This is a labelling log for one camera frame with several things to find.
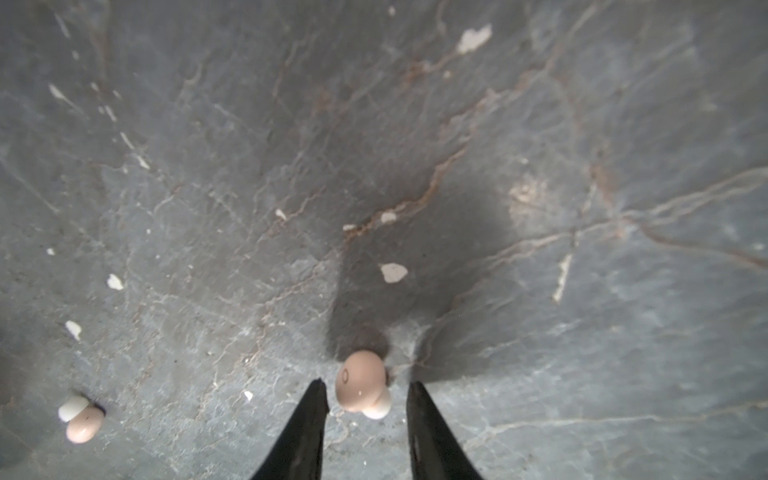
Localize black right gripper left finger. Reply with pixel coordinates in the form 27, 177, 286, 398
251, 379, 329, 480

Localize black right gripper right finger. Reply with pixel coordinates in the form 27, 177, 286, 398
406, 381, 482, 480

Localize peach earbud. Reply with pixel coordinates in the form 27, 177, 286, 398
58, 395, 105, 444
335, 350, 392, 420

